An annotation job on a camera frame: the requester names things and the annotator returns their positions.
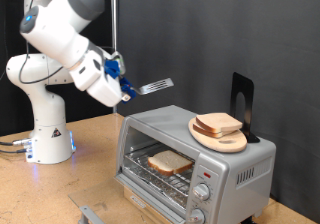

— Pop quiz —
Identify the black base cable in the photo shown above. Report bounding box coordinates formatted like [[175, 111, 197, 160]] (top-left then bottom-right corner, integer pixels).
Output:
[[0, 147, 28, 155]]

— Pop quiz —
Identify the vertical metal pole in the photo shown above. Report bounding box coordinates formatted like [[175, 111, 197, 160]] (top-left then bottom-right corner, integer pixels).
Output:
[[110, 0, 119, 114]]

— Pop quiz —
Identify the round wooden cutting board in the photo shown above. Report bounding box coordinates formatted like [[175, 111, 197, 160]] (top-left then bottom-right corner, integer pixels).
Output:
[[187, 116, 248, 154]]

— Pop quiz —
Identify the glass oven door with handle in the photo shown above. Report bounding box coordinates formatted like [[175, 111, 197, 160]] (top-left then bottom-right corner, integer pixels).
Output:
[[68, 174, 183, 224]]

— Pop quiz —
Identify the black spatula with blue cube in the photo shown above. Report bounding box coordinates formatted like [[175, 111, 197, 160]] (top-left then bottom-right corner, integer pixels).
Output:
[[119, 77, 175, 104]]

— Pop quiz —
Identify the black metal bookend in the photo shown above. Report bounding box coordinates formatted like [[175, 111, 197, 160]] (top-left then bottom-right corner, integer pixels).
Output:
[[229, 71, 261, 144]]

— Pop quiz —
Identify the black camera cable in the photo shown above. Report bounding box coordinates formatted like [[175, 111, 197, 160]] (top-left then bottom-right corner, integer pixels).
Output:
[[18, 0, 64, 85]]

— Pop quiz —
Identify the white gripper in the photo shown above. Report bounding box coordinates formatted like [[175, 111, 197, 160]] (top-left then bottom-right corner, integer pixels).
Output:
[[69, 49, 132, 108]]

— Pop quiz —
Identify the foil lined crumb tray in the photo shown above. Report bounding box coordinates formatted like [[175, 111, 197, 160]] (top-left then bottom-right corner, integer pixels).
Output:
[[123, 163, 188, 209]]

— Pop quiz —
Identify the base cable with metal connector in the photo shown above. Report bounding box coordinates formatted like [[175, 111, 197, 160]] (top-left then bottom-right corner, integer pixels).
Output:
[[0, 137, 33, 148]]

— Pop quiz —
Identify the silver toaster oven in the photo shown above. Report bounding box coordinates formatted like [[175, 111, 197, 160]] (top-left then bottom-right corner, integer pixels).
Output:
[[114, 104, 277, 224]]

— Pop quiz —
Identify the silver oven knob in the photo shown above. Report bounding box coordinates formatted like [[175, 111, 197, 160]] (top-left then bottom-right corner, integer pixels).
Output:
[[192, 182, 211, 202], [186, 207, 206, 224]]

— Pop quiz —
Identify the wire oven rack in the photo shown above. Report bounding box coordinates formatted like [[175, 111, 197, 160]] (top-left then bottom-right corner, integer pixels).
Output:
[[123, 142, 196, 199]]

